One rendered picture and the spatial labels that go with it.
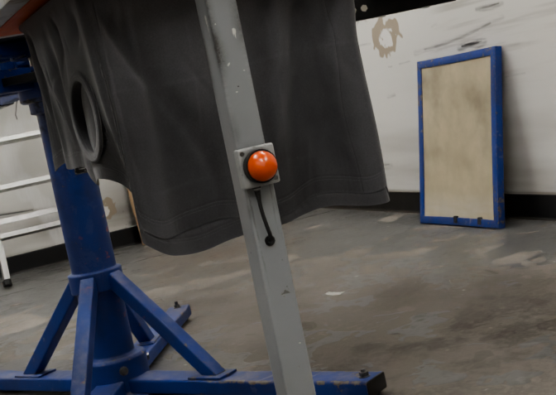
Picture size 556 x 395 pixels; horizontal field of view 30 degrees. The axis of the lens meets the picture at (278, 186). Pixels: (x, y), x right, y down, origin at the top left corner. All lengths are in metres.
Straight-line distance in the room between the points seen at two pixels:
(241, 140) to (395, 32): 3.85
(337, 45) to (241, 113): 0.42
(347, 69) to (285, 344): 0.53
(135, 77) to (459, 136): 3.16
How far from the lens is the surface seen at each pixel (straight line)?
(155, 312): 2.79
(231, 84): 1.28
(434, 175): 4.77
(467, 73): 4.55
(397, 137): 5.26
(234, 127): 1.28
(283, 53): 1.63
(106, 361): 2.90
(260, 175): 1.25
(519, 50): 4.33
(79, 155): 1.83
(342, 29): 1.68
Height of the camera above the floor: 0.74
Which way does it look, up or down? 5 degrees down
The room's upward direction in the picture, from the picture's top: 11 degrees counter-clockwise
